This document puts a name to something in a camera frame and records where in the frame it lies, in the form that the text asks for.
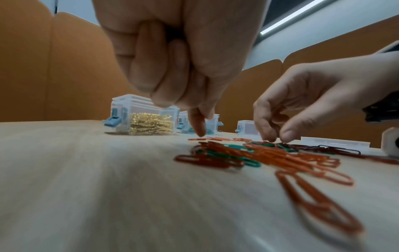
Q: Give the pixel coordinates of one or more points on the person's right hand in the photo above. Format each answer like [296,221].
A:
[327,86]

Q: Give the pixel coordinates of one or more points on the person's left hand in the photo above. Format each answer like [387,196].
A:
[202,37]

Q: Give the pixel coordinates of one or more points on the pile of colored paper clips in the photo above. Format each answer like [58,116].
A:
[280,157]

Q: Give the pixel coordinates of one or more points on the transparent box with blue latches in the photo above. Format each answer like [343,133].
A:
[212,125]
[246,128]
[124,108]

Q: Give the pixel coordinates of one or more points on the sorted heap of gold clips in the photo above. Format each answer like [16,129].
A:
[152,124]

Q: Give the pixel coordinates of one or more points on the clear plastic lid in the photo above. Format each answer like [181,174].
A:
[333,142]

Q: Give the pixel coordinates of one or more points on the ceiling light strip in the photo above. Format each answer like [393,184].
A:
[290,17]

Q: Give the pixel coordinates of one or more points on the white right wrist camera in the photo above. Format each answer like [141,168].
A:
[391,142]

